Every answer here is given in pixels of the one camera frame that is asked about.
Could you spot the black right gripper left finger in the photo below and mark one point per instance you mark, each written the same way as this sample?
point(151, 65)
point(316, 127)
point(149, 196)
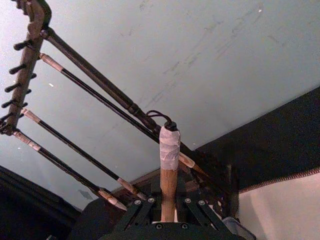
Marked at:
point(140, 212)

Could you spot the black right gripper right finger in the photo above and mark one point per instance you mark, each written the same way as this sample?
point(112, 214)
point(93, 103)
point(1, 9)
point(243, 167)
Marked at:
point(197, 212)

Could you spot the wooden brush with white tape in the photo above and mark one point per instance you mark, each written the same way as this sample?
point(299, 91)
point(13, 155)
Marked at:
point(168, 180)

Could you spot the clear plastic case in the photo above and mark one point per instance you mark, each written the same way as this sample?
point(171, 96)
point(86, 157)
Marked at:
point(237, 226)

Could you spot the black brush with pale ends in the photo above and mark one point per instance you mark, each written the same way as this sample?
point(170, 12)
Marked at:
point(82, 83)
point(62, 167)
point(75, 147)

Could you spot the black table cloth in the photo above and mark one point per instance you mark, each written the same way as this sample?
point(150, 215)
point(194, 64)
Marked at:
point(275, 140)

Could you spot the dark brush rack with pegs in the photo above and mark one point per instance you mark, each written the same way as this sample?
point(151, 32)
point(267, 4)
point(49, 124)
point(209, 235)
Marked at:
point(22, 82)

